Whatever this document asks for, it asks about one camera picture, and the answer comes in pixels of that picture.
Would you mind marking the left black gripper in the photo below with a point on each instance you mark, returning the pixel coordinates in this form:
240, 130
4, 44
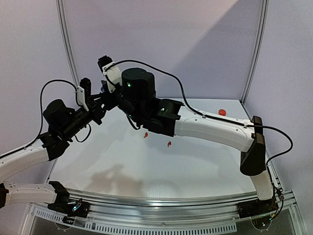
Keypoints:
95, 107

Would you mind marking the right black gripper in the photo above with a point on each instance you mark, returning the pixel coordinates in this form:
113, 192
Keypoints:
113, 98

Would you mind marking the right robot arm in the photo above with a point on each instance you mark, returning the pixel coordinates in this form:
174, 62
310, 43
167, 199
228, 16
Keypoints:
133, 91

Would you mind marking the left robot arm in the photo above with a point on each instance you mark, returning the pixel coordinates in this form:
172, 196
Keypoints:
63, 124

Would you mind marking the red charging case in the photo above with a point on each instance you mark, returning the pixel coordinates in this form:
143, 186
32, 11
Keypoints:
222, 112

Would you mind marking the front aluminium rail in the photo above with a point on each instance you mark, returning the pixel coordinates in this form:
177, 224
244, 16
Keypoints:
123, 209

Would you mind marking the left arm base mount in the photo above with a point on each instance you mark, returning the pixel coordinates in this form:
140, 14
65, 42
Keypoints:
70, 207

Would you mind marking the left aluminium frame post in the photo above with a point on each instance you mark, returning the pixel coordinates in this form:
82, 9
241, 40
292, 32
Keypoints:
60, 5

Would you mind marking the aluminium frame post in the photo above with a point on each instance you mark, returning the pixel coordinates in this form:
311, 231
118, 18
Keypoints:
256, 50
60, 5

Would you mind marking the right aluminium frame post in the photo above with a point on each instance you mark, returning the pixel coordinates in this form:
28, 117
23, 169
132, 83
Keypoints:
256, 50

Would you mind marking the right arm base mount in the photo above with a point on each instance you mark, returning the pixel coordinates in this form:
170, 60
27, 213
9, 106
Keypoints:
256, 207

